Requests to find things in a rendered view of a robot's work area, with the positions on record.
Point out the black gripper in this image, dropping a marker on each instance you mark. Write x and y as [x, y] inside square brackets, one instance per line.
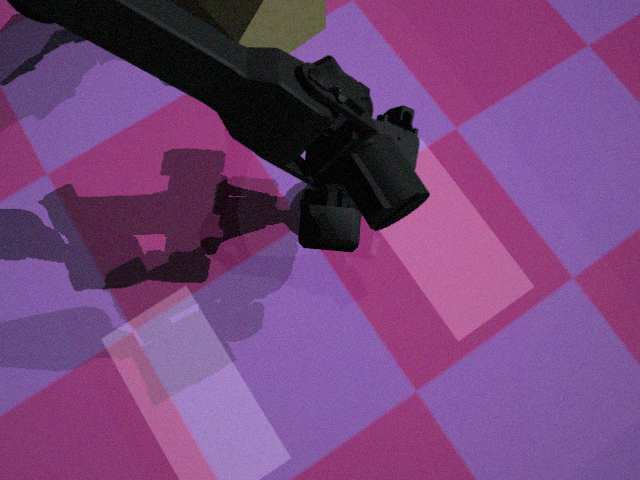
[329, 220]

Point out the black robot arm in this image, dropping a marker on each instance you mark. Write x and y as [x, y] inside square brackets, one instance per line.
[269, 101]

